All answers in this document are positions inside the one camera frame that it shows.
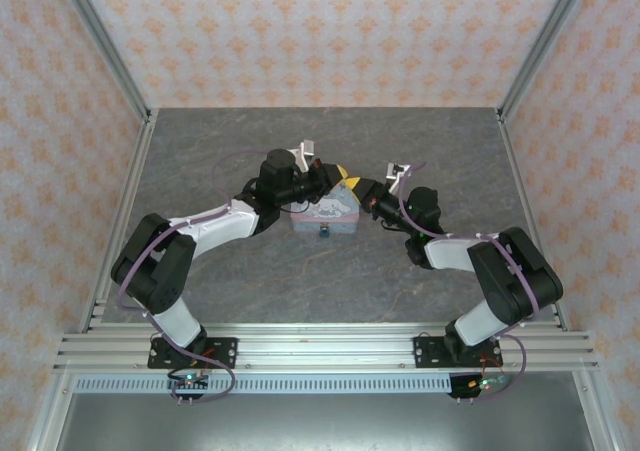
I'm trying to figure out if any cartoon dog tin box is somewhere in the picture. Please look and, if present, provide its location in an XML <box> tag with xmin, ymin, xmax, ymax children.
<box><xmin>291</xmin><ymin>179</ymin><xmax>361</xmax><ymax>236</ymax></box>

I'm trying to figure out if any grey metal sheet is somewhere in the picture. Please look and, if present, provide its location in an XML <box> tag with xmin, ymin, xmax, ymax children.
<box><xmin>54</xmin><ymin>393</ymin><xmax>591</xmax><ymax>451</ymax></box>

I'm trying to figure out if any aluminium table side rail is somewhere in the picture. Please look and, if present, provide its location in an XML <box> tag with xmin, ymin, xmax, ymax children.
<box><xmin>496</xmin><ymin>108</ymin><xmax>617</xmax><ymax>451</ymax></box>
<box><xmin>27</xmin><ymin>108</ymin><xmax>160</xmax><ymax>451</ymax></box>

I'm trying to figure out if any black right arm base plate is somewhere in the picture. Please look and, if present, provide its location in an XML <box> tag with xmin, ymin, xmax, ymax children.
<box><xmin>413</xmin><ymin>335</ymin><xmax>504</xmax><ymax>370</ymax></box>

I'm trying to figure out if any aluminium mounting rail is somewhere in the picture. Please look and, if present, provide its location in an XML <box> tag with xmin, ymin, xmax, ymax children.
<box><xmin>52</xmin><ymin>323</ymin><xmax>599</xmax><ymax>372</ymax></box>

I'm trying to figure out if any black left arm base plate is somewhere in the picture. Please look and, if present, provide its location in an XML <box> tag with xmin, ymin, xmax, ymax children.
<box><xmin>147</xmin><ymin>337</ymin><xmax>239</xmax><ymax>370</ymax></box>

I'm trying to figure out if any grey slotted cable duct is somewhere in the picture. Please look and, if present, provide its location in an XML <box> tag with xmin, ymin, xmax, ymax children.
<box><xmin>74</xmin><ymin>374</ymin><xmax>576</xmax><ymax>395</ymax></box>

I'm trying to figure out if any aluminium frame post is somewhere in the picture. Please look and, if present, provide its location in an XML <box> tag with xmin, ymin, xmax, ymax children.
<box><xmin>497</xmin><ymin>0</ymin><xmax>596</xmax><ymax>123</ymax></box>
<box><xmin>52</xmin><ymin>0</ymin><xmax>154</xmax><ymax>123</ymax></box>

